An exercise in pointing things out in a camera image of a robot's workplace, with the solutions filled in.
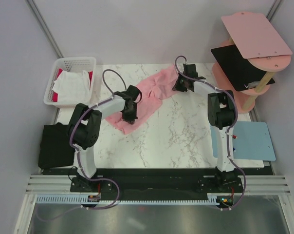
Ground pink t shirt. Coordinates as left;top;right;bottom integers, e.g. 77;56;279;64
106;65;178;135

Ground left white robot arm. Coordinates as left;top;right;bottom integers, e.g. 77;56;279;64
68;85;143;192

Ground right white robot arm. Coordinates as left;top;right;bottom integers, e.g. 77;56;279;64
172;63;238;192

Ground black board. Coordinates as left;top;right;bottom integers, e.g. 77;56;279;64
211;45;266;91

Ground white t shirt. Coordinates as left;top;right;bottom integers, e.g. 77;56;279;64
53;69;92;103

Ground white plastic basket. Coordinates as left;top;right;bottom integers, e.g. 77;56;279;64
43;57;100;108

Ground pink tiered shelf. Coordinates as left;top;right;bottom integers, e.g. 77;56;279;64
212;12;293;114

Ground light blue mat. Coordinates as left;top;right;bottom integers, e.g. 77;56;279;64
210;121;276;165

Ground black t shirt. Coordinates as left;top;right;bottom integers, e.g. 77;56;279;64
38;123;74;169

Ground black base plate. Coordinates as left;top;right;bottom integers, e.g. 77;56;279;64
41;167;245;202

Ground white cable duct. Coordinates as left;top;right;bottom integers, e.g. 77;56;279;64
36;194;234;205

